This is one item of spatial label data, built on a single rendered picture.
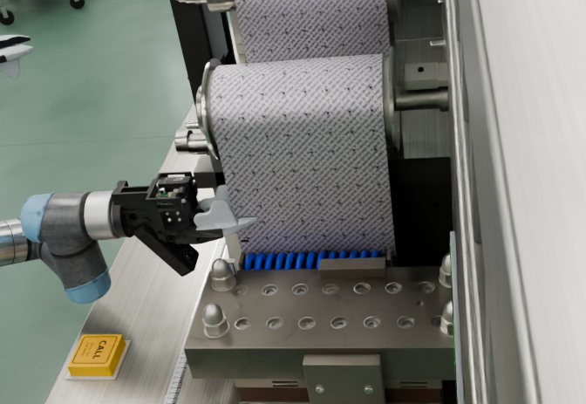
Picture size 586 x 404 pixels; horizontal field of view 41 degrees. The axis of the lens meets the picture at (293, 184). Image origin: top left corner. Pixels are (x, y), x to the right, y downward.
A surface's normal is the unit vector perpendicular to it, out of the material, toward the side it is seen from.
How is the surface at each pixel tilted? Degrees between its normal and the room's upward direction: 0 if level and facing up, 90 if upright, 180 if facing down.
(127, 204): 90
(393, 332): 0
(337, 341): 0
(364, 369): 90
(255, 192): 90
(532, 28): 0
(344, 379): 90
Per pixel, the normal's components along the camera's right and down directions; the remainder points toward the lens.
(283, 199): -0.14, 0.56
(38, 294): -0.14, -0.83
